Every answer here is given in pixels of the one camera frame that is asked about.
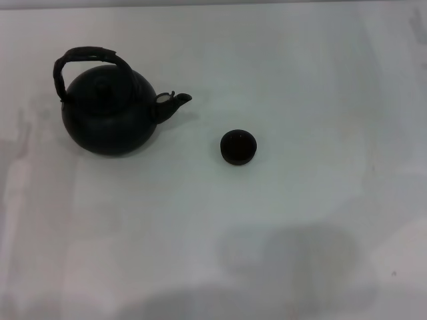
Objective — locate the small dark teacup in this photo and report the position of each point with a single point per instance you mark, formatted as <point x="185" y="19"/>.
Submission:
<point x="238" y="147"/>

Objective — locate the black round teapot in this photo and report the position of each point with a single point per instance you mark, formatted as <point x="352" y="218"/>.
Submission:
<point x="106" y="126"/>

